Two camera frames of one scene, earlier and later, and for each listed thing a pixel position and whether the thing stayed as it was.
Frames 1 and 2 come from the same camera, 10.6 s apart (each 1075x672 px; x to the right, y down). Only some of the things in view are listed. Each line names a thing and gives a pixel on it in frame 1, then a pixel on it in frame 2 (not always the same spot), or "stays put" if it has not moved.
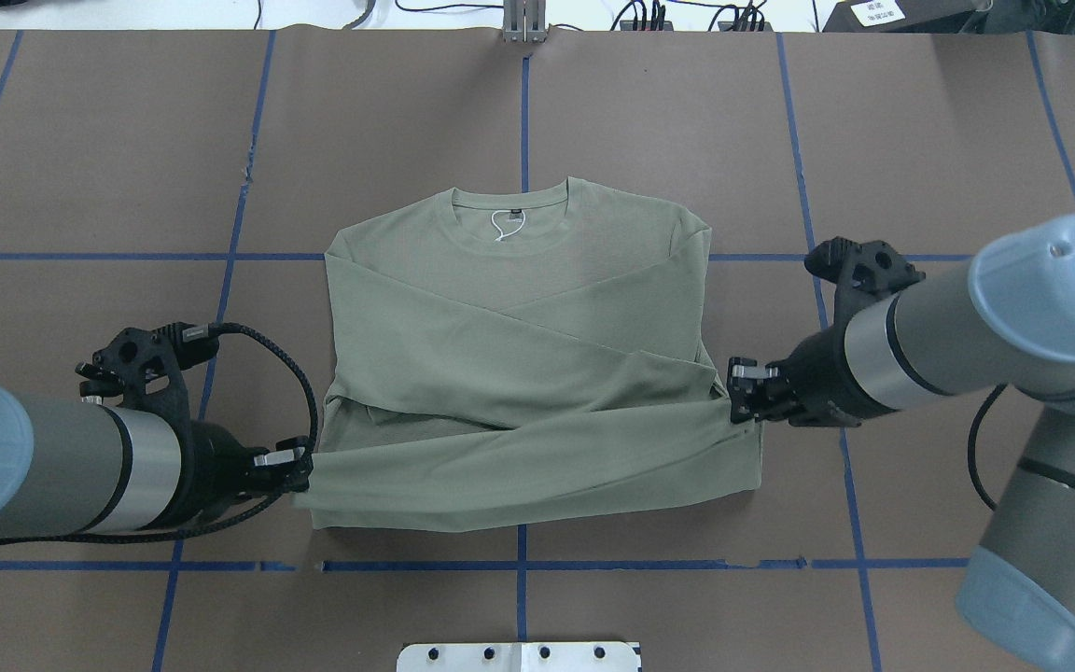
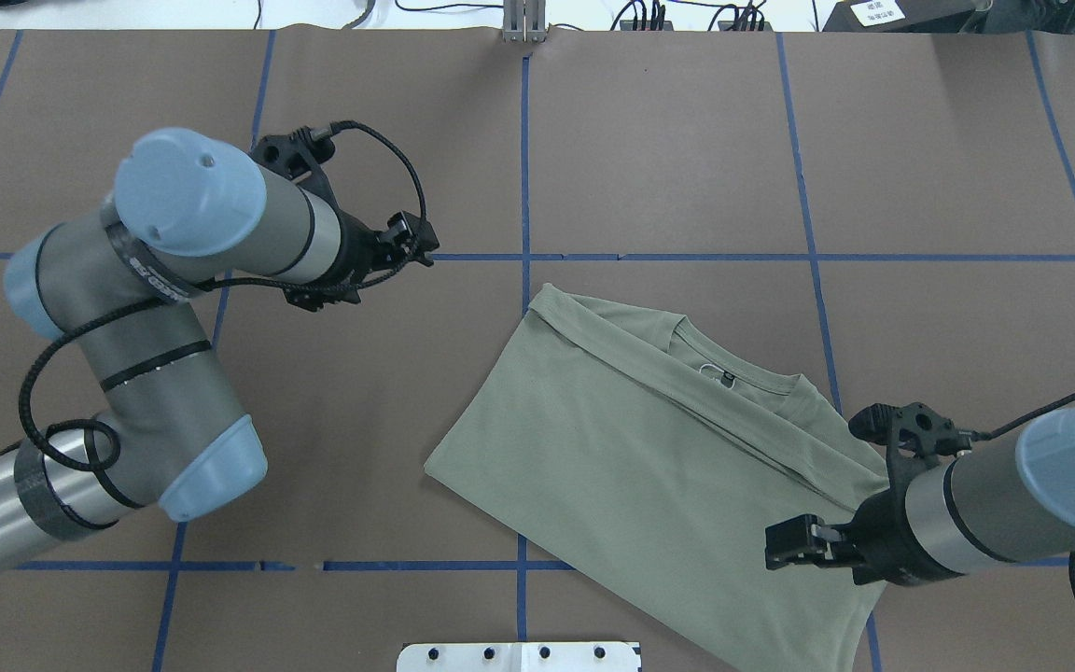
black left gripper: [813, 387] to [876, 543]
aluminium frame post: [524, 21] stays put
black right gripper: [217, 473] to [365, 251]
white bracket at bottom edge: [520, 657] stays put
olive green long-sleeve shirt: [521, 357] to [647, 461]
